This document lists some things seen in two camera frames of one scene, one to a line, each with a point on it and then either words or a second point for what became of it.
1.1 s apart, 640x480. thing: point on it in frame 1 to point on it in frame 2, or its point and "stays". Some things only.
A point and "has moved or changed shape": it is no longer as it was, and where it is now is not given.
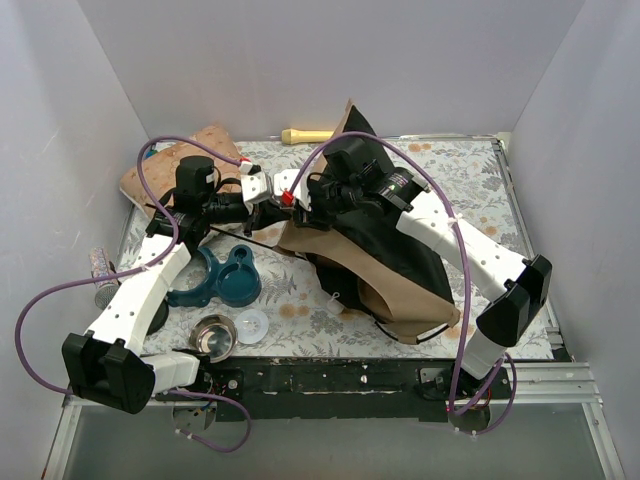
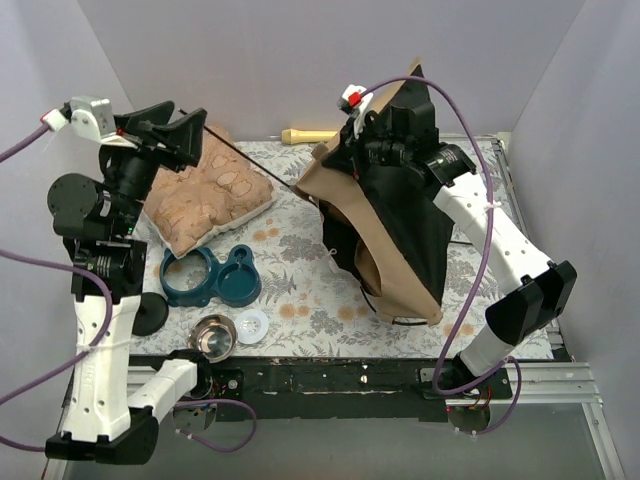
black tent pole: (219, 229) has moved or changed shape
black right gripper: (306, 211) to (388, 148)
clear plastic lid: (252, 326) stays
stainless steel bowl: (214, 335) stays
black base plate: (400, 388) stays
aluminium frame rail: (569, 385) stays
